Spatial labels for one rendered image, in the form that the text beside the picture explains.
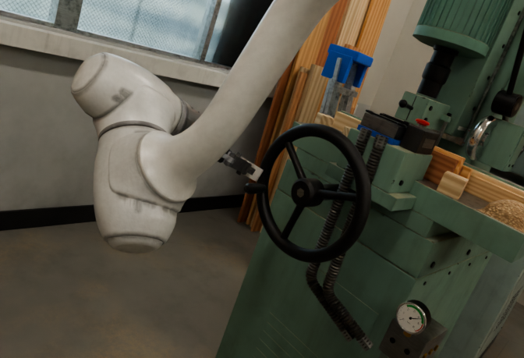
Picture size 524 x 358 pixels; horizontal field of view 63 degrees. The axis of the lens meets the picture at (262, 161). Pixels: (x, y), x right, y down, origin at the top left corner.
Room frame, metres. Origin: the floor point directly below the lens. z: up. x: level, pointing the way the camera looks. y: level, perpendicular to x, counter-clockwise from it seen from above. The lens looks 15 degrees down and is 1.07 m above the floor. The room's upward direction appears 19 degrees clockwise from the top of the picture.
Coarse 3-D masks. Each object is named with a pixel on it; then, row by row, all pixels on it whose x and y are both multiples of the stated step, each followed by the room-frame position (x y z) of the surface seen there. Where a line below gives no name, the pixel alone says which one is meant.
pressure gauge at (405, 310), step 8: (400, 304) 0.80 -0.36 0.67; (408, 304) 0.79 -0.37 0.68; (416, 304) 0.78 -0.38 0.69; (424, 304) 0.79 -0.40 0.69; (400, 312) 0.79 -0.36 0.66; (408, 312) 0.78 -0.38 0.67; (416, 312) 0.78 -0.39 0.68; (424, 312) 0.77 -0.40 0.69; (400, 320) 0.79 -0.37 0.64; (408, 320) 0.78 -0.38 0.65; (416, 320) 0.77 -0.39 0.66; (424, 320) 0.76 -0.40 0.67; (408, 328) 0.78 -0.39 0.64; (416, 328) 0.77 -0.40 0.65; (424, 328) 0.76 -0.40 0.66; (408, 336) 0.79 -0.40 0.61
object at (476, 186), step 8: (472, 176) 0.99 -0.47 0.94; (472, 184) 0.99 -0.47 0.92; (480, 184) 0.98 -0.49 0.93; (488, 184) 0.97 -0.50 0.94; (472, 192) 0.98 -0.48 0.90; (480, 192) 0.97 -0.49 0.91; (488, 192) 0.96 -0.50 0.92; (496, 192) 0.95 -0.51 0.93; (504, 192) 0.94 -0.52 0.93; (512, 192) 0.95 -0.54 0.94; (488, 200) 0.96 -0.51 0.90; (496, 200) 0.95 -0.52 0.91; (520, 200) 0.92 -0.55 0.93
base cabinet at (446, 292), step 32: (320, 224) 1.03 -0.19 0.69; (256, 256) 1.13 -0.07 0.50; (288, 256) 1.06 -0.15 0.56; (352, 256) 0.95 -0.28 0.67; (480, 256) 1.18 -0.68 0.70; (256, 288) 1.10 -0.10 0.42; (288, 288) 1.04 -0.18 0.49; (352, 288) 0.93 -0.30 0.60; (384, 288) 0.89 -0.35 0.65; (416, 288) 0.87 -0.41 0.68; (448, 288) 1.06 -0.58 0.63; (256, 320) 1.08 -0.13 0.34; (288, 320) 1.01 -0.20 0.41; (320, 320) 0.96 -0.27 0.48; (384, 320) 0.87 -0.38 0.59; (448, 320) 1.20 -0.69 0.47; (224, 352) 1.12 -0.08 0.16; (256, 352) 1.05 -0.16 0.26; (288, 352) 0.99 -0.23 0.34; (320, 352) 0.93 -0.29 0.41; (352, 352) 0.89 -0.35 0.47
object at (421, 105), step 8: (408, 96) 1.10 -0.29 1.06; (416, 96) 1.08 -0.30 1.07; (416, 104) 1.08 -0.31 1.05; (424, 104) 1.07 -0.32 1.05; (432, 104) 1.08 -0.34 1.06; (440, 104) 1.11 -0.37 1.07; (400, 112) 1.10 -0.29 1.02; (408, 112) 1.08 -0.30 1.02; (416, 112) 1.07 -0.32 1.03; (424, 112) 1.06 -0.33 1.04; (432, 112) 1.09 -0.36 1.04; (440, 112) 1.13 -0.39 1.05; (408, 120) 1.08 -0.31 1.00; (432, 120) 1.11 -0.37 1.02; (440, 120) 1.14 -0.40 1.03; (432, 128) 1.12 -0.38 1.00; (440, 128) 1.16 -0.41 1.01
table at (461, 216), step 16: (304, 144) 1.12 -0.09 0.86; (320, 144) 1.08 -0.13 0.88; (336, 160) 1.04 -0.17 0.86; (336, 176) 0.92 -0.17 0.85; (384, 192) 0.85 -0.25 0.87; (416, 192) 0.90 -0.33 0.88; (432, 192) 0.88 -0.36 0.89; (464, 192) 0.97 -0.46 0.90; (400, 208) 0.85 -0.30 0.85; (416, 208) 0.89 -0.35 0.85; (432, 208) 0.87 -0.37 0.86; (448, 208) 0.85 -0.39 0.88; (464, 208) 0.84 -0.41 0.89; (480, 208) 0.86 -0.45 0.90; (448, 224) 0.85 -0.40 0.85; (464, 224) 0.83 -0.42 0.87; (480, 224) 0.81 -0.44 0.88; (496, 224) 0.80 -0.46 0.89; (480, 240) 0.80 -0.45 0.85; (496, 240) 0.79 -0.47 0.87; (512, 240) 0.77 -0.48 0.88; (512, 256) 0.76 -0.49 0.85
